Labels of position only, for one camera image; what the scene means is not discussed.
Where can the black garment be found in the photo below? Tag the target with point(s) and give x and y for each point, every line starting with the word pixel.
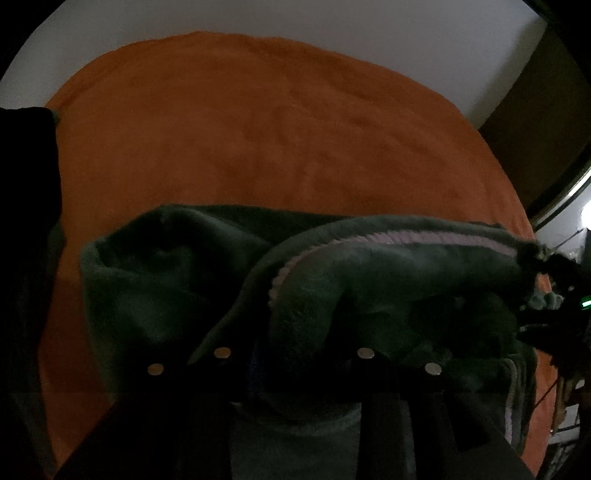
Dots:
pixel 23 230

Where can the metal framed glass door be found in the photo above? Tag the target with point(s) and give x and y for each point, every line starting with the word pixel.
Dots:
pixel 558 203

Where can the orange blanket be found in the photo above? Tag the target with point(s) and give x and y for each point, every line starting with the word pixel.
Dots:
pixel 277 138

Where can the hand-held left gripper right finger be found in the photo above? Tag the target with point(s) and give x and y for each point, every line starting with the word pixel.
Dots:
pixel 369 383

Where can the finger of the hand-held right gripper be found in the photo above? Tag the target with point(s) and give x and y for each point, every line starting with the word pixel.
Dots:
pixel 542 332
pixel 554 267

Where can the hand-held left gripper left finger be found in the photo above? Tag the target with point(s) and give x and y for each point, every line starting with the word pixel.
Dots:
pixel 217 383

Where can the green fleece jacket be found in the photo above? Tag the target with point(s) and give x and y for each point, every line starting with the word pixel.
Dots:
pixel 369 286

